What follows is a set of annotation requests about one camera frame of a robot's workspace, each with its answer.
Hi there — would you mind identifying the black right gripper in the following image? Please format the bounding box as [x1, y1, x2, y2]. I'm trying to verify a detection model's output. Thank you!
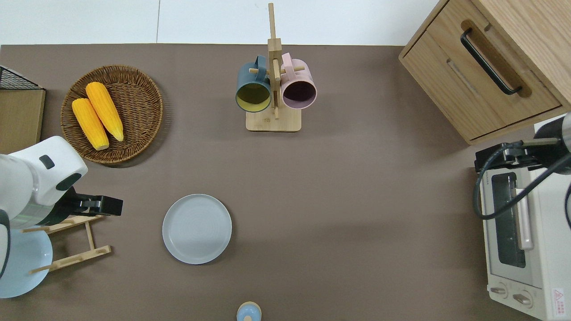
[474, 142, 537, 174]

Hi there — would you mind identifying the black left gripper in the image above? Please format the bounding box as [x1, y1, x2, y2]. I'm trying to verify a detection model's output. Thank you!
[53, 187, 124, 224]

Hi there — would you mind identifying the gray round plate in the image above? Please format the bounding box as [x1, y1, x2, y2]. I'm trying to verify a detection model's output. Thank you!
[162, 193, 232, 265]

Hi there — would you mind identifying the wooden plate rack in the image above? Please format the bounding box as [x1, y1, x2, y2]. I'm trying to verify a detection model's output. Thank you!
[21, 214, 112, 275]

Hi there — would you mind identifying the light blue plate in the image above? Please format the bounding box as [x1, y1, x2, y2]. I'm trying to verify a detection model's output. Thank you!
[0, 225, 54, 298]

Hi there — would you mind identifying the wooden drawer cabinet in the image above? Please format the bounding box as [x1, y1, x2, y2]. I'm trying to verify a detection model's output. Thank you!
[398, 0, 571, 146]

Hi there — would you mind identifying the yellow corn cob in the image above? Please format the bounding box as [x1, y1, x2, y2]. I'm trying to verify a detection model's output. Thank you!
[72, 98, 110, 151]
[86, 82, 124, 142]

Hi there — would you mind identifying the brown wicker basket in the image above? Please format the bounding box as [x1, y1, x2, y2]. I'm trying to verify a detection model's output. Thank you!
[60, 65, 164, 165]

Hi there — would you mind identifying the white toaster oven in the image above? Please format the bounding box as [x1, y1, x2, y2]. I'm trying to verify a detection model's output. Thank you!
[480, 114, 571, 321]

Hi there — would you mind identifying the small blue wooden shaker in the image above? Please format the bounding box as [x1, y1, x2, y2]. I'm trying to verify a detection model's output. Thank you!
[236, 301, 262, 321]

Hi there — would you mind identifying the wooden mug tree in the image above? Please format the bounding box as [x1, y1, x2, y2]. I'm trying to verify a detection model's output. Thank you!
[246, 2, 306, 132]

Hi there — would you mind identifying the dark blue mug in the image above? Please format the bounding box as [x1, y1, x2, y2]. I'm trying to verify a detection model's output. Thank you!
[236, 55, 273, 113]

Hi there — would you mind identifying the pink mug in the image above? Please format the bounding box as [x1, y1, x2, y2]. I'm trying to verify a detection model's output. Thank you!
[280, 53, 318, 110]

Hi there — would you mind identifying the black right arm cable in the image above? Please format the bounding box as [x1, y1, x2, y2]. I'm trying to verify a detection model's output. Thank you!
[473, 142, 571, 229]

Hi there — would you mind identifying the toaster oven door handle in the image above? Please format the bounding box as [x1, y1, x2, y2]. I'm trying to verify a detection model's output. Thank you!
[515, 188, 534, 251]

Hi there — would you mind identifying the black drawer handle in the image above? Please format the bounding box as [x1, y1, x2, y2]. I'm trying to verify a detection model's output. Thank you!
[460, 28, 523, 95]

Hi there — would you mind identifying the black wire basket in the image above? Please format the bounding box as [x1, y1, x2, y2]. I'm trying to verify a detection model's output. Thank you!
[0, 66, 43, 90]

